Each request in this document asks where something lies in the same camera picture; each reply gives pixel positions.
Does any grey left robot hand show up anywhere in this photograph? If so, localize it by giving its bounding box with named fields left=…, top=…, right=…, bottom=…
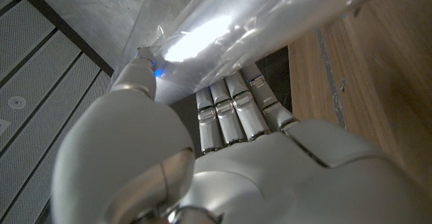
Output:
left=50, top=47, right=432, bottom=224

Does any silver metal cylinder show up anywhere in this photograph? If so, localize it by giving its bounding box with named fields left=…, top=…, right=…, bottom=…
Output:
left=107, top=0, right=406, bottom=105

